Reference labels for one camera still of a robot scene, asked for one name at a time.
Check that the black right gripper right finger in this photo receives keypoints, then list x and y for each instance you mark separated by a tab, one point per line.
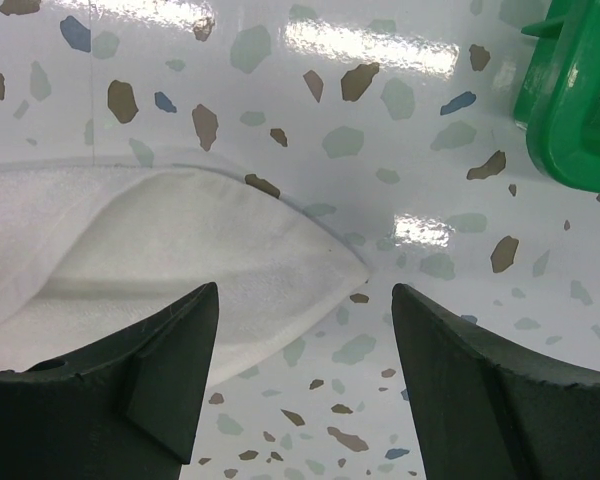
485	407

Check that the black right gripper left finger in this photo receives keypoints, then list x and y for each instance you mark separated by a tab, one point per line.
124	407

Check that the white towel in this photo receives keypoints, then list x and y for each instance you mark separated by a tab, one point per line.
88	251

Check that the green plastic tray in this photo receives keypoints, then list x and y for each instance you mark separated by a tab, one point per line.
559	102

